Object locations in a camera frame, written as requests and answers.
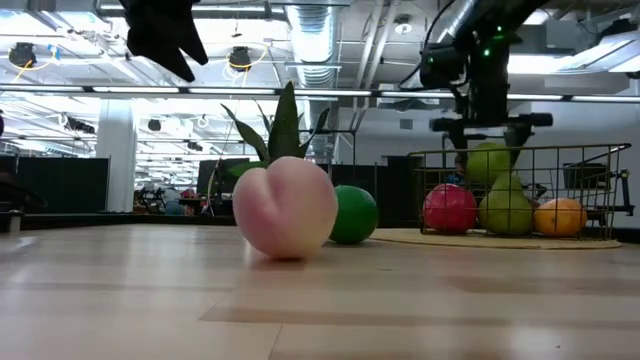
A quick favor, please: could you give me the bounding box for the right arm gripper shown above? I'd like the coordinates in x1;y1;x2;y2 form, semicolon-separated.
430;43;555;152

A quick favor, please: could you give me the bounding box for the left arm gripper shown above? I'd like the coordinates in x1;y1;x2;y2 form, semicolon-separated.
118;0;210;84

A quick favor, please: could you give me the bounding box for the yellow-green apple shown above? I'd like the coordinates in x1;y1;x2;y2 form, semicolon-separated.
465;142;512;186

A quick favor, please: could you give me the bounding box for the green pear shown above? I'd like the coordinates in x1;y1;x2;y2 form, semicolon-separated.
478;172;534;237

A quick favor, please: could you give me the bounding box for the red round fruit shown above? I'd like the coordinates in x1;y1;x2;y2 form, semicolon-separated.
422;183;479;235

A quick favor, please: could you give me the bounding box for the yellow orange mango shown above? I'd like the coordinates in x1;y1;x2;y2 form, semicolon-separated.
533;197;589;238

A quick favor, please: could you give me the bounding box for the snake plant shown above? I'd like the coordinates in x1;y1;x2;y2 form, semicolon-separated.
219;81;332;177

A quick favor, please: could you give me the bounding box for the green lime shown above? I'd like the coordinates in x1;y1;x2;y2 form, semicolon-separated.
328;184;380;246

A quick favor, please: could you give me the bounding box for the pink peach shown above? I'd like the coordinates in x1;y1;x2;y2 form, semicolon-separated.
232;155;340;261

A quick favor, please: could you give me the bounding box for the person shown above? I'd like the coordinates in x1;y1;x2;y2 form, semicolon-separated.
447;153;470;186

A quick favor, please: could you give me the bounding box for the black ceiling device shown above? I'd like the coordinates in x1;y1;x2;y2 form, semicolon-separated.
228;45;253;73
8;41;38;69

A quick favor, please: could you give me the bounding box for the long ceiling light strip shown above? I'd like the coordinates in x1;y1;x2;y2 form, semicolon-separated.
0;84;640;103

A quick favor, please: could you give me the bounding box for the round tan woven mat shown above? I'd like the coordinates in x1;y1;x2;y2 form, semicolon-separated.
368;227;622;250

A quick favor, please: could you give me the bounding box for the white pillar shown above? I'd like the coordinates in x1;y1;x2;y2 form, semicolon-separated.
95;99;138;214

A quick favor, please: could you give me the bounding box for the black computer monitor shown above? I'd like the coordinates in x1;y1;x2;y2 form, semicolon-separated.
196;157;251;197

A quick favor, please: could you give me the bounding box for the black office partition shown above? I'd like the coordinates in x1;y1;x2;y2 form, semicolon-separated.
17;156;111;216

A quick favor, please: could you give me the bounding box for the gold wire basket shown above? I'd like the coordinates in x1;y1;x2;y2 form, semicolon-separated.
407;143;633;241

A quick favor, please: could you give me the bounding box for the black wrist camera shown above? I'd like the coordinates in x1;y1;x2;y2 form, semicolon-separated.
418;42;470;91

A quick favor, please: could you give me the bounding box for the silver air duct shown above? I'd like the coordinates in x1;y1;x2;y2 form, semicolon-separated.
283;0;347;89

